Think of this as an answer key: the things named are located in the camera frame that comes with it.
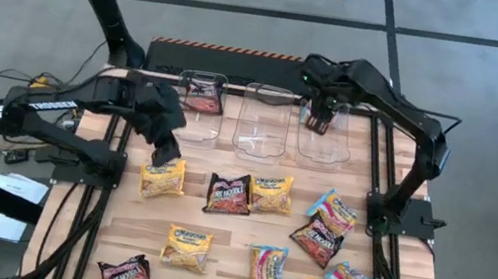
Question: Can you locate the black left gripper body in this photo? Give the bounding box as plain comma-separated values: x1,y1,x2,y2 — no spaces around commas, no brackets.
119,71,196,151

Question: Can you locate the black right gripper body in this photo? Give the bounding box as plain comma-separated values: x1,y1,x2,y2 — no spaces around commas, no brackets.
293,50,365,124

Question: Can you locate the clear plastic storage bin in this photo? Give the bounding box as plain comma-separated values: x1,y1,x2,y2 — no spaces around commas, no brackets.
289,95,360,176
166,66,232,152
228,79,297,168

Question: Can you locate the yellow power plug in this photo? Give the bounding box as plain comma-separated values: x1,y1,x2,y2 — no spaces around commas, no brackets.
27,74,51,93

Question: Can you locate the black power adapter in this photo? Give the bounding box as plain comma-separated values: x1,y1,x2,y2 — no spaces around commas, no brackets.
2,144,31,168

